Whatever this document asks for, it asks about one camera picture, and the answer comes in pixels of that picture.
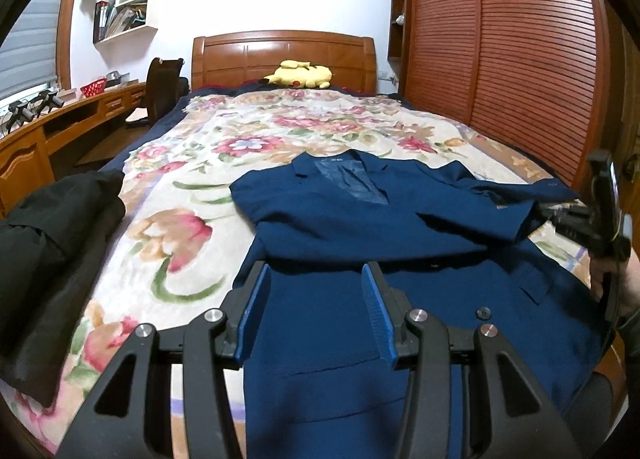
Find floral blanket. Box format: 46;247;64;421
0;89;601;459

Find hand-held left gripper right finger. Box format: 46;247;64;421
360;261;583;459

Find navy blue suit jacket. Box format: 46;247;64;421
229;150;608;459

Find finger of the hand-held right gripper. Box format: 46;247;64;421
537;204;594;246

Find row of books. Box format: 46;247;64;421
92;1;149;42

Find yellow plush toy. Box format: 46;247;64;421
258;60;333;90

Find black garment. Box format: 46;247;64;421
0;170;127;407

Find person's right forearm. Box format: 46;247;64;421
616;306;640;367

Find person's right hand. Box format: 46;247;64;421
589;255;640;325

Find wooden desk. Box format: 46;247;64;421
0;79;151;220

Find black desk gadget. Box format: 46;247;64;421
7;100;40;130
32;90;66;116

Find window with grey blind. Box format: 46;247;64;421
0;0;91;100

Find person's leg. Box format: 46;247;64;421
565;371;629;442

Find dark brown chair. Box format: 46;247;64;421
125;58;191;130

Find wooden door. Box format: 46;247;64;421
607;4;640;250

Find wooden louvered wardrobe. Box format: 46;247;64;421
387;0;613;200

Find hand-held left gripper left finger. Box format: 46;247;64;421
57;260;274;459

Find wooden bed headboard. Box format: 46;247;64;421
191;30;377;94

